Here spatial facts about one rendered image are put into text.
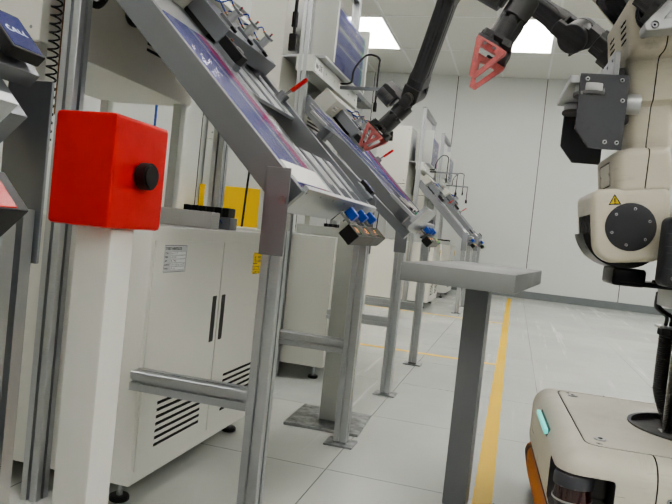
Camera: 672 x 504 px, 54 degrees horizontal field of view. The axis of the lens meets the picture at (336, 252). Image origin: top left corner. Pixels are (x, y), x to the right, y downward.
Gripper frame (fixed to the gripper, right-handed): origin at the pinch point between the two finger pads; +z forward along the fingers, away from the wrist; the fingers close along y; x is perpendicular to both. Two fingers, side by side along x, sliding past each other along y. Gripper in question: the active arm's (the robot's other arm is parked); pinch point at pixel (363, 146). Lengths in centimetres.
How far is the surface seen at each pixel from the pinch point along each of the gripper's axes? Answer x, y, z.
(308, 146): -6.7, 23.6, 12.0
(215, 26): -37, 58, 6
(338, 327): 39, 3, 47
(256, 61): -32.3, 35.7, 5.5
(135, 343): 16, 91, 62
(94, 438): 32, 131, 56
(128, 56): -51, 55, 29
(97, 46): -51, 68, 31
